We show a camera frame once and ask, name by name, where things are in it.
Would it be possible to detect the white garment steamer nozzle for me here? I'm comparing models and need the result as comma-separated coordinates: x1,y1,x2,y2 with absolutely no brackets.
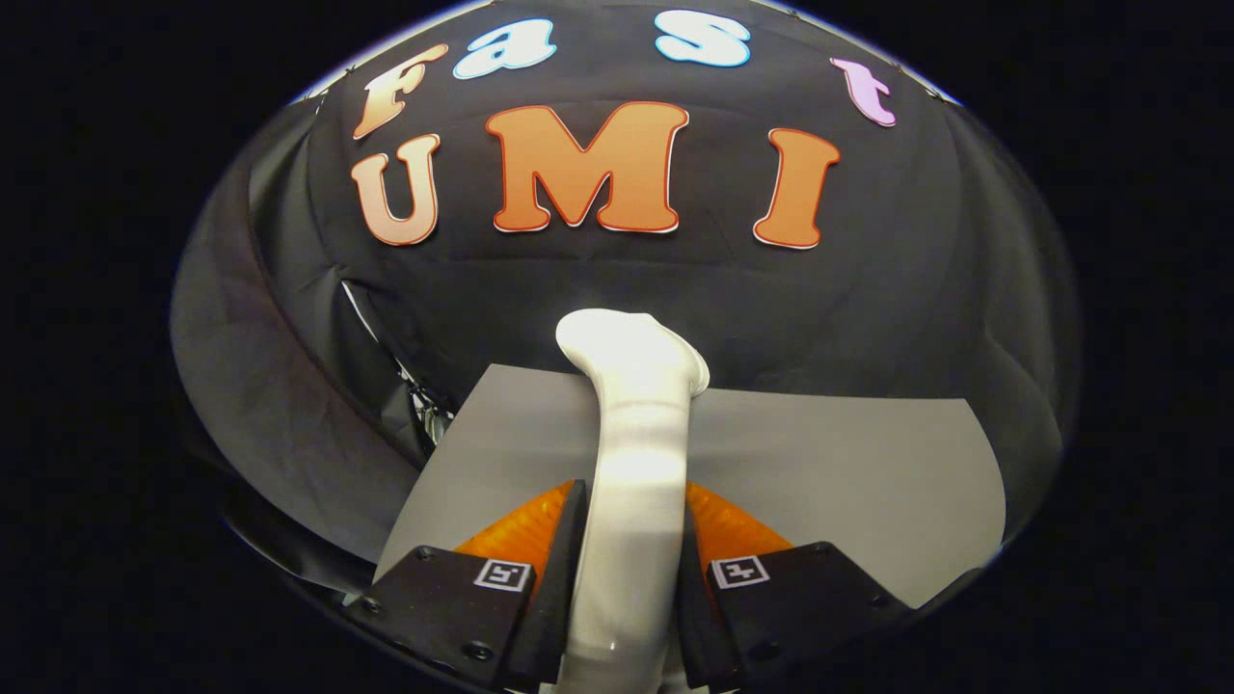
554,308,711,694

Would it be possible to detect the grey cabinet with drawers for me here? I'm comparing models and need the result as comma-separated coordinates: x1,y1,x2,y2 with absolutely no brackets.
371,363,1009,610

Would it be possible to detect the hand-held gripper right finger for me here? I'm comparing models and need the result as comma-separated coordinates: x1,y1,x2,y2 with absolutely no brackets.
675,482,917,691

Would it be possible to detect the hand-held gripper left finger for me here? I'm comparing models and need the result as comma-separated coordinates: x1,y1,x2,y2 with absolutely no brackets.
344,479,590,691

